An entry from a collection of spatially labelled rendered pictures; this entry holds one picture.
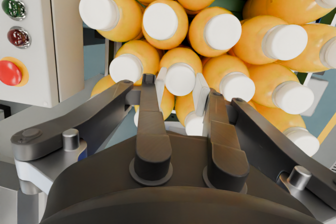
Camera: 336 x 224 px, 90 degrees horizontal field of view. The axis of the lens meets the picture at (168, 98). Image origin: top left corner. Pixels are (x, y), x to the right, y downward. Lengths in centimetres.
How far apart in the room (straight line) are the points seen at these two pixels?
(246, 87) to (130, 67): 15
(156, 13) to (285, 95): 19
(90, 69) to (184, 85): 135
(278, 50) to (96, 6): 21
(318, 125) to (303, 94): 164
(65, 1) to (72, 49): 7
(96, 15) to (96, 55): 126
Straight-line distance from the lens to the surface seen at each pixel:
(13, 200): 59
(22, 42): 30
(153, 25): 21
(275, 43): 24
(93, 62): 151
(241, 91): 23
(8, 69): 32
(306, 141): 31
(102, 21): 23
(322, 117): 189
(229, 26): 22
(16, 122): 86
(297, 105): 27
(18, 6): 30
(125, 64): 22
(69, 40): 33
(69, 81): 34
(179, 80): 21
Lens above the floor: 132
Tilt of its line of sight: 69 degrees down
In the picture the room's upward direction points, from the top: 169 degrees counter-clockwise
